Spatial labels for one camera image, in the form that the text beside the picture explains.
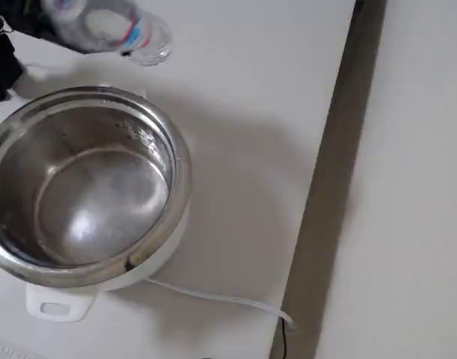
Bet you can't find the clear plastic water bottle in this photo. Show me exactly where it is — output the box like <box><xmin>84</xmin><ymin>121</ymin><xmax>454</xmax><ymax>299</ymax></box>
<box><xmin>40</xmin><ymin>0</ymin><xmax>174</xmax><ymax>67</ymax></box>

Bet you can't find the white electric cooking pot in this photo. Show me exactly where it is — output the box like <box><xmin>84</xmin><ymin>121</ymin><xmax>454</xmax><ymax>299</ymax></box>
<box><xmin>0</xmin><ymin>82</ymin><xmax>194</xmax><ymax>323</ymax></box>

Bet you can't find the steel inner cooking pot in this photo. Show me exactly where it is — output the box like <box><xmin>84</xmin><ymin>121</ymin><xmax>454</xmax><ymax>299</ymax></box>
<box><xmin>0</xmin><ymin>85</ymin><xmax>194</xmax><ymax>289</ymax></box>

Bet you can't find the black camera board mount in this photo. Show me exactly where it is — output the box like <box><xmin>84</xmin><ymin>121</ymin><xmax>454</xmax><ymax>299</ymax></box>
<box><xmin>0</xmin><ymin>22</ymin><xmax>27</xmax><ymax>102</ymax></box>

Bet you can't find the white power cord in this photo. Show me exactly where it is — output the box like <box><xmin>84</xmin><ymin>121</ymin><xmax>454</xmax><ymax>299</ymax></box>
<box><xmin>145</xmin><ymin>276</ymin><xmax>300</xmax><ymax>332</ymax></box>

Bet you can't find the thin black cable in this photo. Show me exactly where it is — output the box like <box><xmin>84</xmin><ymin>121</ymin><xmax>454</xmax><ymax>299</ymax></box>
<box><xmin>279</xmin><ymin>317</ymin><xmax>289</xmax><ymax>359</ymax></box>

